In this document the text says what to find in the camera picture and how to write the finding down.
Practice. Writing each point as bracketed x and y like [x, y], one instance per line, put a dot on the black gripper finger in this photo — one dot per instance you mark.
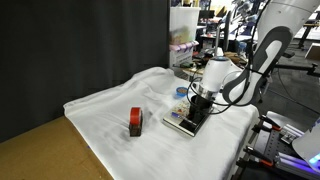
[190, 114]
[201, 115]

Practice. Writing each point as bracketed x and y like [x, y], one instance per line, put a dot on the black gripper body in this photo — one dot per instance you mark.
[201, 101]

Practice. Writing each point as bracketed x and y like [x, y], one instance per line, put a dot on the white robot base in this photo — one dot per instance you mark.
[310, 143]

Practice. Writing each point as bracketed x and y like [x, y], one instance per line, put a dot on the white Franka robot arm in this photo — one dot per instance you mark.
[273, 20]

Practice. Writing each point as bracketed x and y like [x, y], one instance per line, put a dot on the black book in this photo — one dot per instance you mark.
[181, 126]

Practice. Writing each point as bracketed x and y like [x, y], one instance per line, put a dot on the blue bowl of cereal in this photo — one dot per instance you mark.
[181, 91]

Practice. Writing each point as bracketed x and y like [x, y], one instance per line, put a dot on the white cloth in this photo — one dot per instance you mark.
[160, 153]

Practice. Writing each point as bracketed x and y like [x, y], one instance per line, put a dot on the red tape in black dispenser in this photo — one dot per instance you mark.
[135, 120]

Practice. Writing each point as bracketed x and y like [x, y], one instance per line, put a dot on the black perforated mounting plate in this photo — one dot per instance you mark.
[275, 143]

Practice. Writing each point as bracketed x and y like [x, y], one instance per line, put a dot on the white plastic storage bin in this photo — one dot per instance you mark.
[183, 23]

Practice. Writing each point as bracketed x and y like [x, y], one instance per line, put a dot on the black curtain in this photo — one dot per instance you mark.
[83, 46]

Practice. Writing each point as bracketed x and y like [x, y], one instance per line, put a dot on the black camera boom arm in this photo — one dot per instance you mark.
[296, 67]

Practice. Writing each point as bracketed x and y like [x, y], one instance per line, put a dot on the aluminium rail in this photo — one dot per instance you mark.
[295, 164]

